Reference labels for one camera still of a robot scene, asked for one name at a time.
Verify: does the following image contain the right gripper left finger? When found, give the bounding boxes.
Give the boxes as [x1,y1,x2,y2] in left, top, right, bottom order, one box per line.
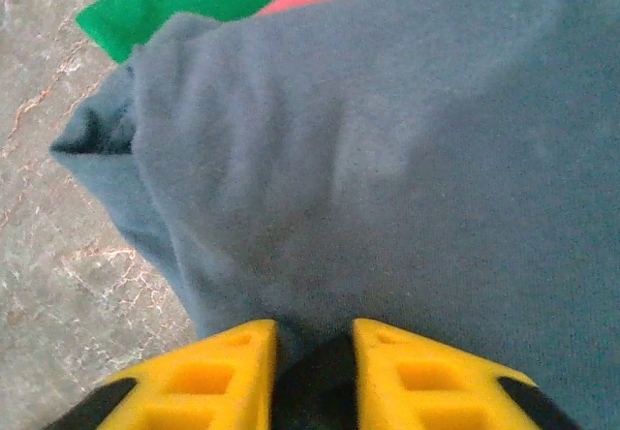
[46,318,281,430]

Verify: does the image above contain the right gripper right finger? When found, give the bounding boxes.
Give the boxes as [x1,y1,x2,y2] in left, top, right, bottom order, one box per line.
[350,318,585,430]

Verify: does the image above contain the black t-shirt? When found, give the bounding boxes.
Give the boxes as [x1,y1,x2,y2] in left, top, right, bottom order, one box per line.
[273,335,360,430]

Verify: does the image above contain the blue t-shirt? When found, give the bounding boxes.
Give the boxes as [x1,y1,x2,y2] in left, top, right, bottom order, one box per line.
[48,0,620,430]

